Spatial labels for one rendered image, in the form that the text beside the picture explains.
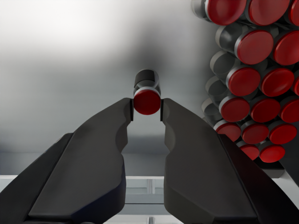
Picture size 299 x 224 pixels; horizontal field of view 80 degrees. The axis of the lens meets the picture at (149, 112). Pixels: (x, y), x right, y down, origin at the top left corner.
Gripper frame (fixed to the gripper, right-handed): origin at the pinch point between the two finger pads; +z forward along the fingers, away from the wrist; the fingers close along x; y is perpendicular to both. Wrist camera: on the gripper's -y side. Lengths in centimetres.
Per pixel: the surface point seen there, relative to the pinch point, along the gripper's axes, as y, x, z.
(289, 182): 11.7, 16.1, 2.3
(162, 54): -1.7, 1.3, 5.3
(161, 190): 147, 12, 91
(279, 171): 11.3, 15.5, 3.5
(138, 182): 138, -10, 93
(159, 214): 89, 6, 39
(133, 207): 89, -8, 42
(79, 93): 2.2, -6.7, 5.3
